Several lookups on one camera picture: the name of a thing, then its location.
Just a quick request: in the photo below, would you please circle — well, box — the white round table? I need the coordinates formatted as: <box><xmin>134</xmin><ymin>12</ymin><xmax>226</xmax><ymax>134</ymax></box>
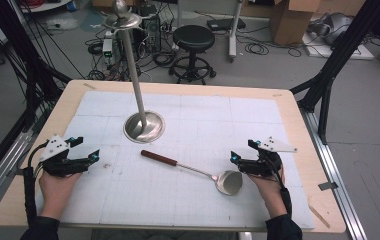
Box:
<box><xmin>19</xmin><ymin>0</ymin><xmax>73</xmax><ymax>14</ymax></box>

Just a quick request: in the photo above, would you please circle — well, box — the white gridded mat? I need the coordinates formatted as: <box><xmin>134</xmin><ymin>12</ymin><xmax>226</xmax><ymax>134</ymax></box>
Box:
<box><xmin>34</xmin><ymin>90</ymin><xmax>316</xmax><ymax>232</ymax></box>

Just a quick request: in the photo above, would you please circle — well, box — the wooden strip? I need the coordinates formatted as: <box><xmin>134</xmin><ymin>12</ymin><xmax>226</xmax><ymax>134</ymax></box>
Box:
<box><xmin>307</xmin><ymin>203</ymin><xmax>331</xmax><ymax>230</ymax></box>

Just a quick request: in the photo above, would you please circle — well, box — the black computer tower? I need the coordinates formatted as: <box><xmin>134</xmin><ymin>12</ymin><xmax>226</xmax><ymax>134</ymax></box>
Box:
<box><xmin>140</xmin><ymin>14</ymin><xmax>163</xmax><ymax>53</ymax></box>

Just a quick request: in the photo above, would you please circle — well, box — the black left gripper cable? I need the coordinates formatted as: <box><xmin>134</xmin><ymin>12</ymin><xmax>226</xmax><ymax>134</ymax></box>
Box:
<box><xmin>23</xmin><ymin>141</ymin><xmax>51</xmax><ymax>228</ymax></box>

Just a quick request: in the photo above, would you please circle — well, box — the white floor board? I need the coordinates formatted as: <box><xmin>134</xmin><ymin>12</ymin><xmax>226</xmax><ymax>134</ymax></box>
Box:
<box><xmin>302</xmin><ymin>31</ymin><xmax>376</xmax><ymax>61</ymax></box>

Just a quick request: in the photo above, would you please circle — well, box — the person's left hand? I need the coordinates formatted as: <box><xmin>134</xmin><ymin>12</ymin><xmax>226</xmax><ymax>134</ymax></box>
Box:
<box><xmin>38</xmin><ymin>169</ymin><xmax>83</xmax><ymax>220</ymax></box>

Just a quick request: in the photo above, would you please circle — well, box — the metal ladle with wooden handle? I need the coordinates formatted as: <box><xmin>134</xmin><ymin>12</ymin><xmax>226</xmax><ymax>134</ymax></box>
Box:
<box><xmin>140</xmin><ymin>149</ymin><xmax>244</xmax><ymax>197</ymax></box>

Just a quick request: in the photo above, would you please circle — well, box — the aluminium rail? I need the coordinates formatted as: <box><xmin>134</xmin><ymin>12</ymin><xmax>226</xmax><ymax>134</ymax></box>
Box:
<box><xmin>0</xmin><ymin>129</ymin><xmax>35</xmax><ymax>219</ymax></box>
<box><xmin>300</xmin><ymin>109</ymin><xmax>368</xmax><ymax>240</ymax></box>

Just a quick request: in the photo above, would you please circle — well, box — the white device with green light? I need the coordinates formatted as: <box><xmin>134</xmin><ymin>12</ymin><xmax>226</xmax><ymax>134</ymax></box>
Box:
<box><xmin>101</xmin><ymin>31</ymin><xmax>115</xmax><ymax>58</ymax></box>

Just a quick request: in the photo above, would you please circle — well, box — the black flat case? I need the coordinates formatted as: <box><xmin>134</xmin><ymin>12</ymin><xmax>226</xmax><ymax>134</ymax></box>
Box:
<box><xmin>206</xmin><ymin>17</ymin><xmax>247</xmax><ymax>33</ymax></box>

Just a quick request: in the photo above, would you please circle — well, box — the person's right hand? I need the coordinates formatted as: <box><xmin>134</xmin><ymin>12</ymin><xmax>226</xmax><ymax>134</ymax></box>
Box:
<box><xmin>248</xmin><ymin>165</ymin><xmax>289</xmax><ymax>220</ymax></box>

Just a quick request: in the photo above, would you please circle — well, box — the metal utensil stand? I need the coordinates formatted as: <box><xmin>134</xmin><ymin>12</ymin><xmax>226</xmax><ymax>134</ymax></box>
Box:
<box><xmin>103</xmin><ymin>0</ymin><xmax>166</xmax><ymax>145</ymax></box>

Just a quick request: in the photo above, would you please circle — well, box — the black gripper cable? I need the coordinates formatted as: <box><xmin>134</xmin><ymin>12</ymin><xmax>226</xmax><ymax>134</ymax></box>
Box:
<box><xmin>23</xmin><ymin>141</ymin><xmax>51</xmax><ymax>228</ymax></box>
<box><xmin>267</xmin><ymin>156</ymin><xmax>293</xmax><ymax>217</ymax></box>

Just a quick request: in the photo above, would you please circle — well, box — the black round stool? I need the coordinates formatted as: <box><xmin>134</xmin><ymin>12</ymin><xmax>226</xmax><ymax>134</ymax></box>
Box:
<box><xmin>168</xmin><ymin>24</ymin><xmax>218</xmax><ymax>86</ymax></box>

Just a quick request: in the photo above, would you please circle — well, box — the coiled black floor cable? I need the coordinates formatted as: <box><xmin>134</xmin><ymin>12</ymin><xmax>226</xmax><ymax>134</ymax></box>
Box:
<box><xmin>244</xmin><ymin>42</ymin><xmax>270</xmax><ymax>57</ymax></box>

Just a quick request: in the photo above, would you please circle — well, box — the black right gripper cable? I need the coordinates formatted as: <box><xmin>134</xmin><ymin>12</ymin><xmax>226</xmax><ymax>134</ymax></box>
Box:
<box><xmin>267</xmin><ymin>156</ymin><xmax>293</xmax><ymax>217</ymax></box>

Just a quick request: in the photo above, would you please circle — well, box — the wooden table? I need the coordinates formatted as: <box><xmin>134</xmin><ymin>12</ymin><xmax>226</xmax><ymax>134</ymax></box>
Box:
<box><xmin>0</xmin><ymin>78</ymin><xmax>347</xmax><ymax>235</ymax></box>

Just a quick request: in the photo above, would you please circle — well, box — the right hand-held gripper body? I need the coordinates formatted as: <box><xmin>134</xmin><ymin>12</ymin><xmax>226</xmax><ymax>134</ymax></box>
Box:
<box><xmin>238</xmin><ymin>136</ymin><xmax>298</xmax><ymax>178</ymax></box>

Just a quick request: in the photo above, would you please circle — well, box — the black metal frame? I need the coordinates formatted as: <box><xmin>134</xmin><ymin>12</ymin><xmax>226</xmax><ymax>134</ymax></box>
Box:
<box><xmin>0</xmin><ymin>0</ymin><xmax>73</xmax><ymax>132</ymax></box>
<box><xmin>290</xmin><ymin>0</ymin><xmax>380</xmax><ymax>145</ymax></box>

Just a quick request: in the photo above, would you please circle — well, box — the white stand pole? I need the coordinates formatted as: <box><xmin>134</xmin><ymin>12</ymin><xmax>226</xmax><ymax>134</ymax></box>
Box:
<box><xmin>227</xmin><ymin>0</ymin><xmax>245</xmax><ymax>63</ymax></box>

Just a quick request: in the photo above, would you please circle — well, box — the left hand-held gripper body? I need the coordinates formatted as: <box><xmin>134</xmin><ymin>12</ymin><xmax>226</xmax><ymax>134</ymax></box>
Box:
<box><xmin>39</xmin><ymin>134</ymin><xmax>91</xmax><ymax>178</ymax></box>

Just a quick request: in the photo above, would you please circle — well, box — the large cardboard box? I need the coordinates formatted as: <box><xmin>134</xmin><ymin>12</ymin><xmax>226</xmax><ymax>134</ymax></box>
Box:
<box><xmin>269</xmin><ymin>0</ymin><xmax>323</xmax><ymax>47</ymax></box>

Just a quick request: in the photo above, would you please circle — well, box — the grey tape piece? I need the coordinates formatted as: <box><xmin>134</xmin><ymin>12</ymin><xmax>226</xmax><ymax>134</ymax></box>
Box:
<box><xmin>317</xmin><ymin>181</ymin><xmax>339</xmax><ymax>192</ymax></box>

